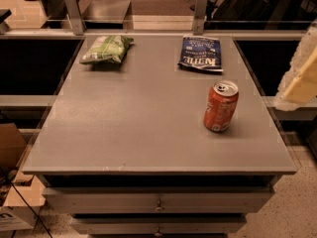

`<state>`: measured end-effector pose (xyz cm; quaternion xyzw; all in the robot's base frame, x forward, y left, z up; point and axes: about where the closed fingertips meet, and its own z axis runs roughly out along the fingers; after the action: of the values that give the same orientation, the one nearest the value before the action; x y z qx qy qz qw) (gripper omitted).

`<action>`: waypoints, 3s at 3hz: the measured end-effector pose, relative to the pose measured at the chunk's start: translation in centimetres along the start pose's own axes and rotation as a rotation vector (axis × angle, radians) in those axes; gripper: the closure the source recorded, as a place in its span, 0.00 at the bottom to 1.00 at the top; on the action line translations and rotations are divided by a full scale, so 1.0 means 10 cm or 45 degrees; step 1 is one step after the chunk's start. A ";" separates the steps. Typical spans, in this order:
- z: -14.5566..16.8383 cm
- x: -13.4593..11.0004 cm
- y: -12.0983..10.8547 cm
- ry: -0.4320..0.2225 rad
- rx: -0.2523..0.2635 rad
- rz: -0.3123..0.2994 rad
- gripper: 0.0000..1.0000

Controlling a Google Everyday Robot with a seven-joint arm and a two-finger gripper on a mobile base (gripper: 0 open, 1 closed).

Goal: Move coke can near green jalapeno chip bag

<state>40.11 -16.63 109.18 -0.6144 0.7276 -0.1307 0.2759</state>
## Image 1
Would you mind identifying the upper drawer with knob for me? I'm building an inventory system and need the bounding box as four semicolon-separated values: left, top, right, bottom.
43;187;274;214

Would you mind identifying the black bag in background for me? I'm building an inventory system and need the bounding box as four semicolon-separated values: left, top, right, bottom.
213;0;279;22

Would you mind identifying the cardboard box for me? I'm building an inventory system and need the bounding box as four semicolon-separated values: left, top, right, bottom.
0;123;46;231

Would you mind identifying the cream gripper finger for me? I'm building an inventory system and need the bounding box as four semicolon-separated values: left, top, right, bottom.
283;47;317;104

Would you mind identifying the lower drawer with knob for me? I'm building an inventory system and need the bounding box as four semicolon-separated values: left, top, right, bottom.
70;214;246;236

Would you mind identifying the blue kettle chip bag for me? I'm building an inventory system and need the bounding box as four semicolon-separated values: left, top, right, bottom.
178;36;222;71

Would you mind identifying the drawer with knob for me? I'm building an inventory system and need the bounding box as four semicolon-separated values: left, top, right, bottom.
70;214;246;236
43;187;274;214

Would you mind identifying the green jalapeno chip bag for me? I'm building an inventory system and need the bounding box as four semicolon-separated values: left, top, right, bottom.
80;35;134;64

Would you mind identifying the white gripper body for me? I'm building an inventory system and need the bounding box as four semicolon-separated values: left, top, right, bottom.
273;21;317;111

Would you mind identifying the red coke can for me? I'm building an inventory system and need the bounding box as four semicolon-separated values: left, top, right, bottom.
203;80;239;132

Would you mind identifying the right metal bracket post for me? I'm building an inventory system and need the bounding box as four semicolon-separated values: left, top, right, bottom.
192;0;207;35

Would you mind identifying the grey drawer cabinet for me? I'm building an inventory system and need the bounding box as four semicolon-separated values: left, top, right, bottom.
23;34;295;238

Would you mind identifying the black cable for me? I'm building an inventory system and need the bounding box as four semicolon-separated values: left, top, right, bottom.
0;109;53;238

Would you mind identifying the metal bracket post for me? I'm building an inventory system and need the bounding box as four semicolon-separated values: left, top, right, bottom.
64;0;85;35
192;0;207;35

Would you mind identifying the left metal bracket post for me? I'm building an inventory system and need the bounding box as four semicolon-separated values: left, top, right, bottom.
64;0;85;35

